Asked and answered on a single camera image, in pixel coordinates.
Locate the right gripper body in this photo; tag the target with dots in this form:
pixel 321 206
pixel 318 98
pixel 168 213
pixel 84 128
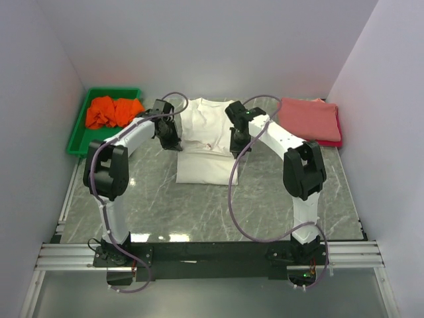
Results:
pixel 242 136

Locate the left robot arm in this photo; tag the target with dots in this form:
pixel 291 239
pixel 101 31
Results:
pixel 106 171

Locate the orange t-shirt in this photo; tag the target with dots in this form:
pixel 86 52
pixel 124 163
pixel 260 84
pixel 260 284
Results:
pixel 112 113

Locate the green plastic tray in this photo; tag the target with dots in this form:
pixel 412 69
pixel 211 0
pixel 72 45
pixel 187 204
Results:
pixel 82 136

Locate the white printed t-shirt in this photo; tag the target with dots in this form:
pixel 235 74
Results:
pixel 206 134

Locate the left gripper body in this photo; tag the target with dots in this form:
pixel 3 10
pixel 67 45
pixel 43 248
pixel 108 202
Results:
pixel 165 137

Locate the black base beam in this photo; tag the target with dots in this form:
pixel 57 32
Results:
pixel 202 260

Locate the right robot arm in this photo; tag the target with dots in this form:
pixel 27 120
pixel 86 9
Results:
pixel 303 172

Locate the folded pink t-shirt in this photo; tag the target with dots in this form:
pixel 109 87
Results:
pixel 310 120

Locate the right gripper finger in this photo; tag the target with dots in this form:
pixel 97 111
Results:
pixel 247 148
pixel 235 142

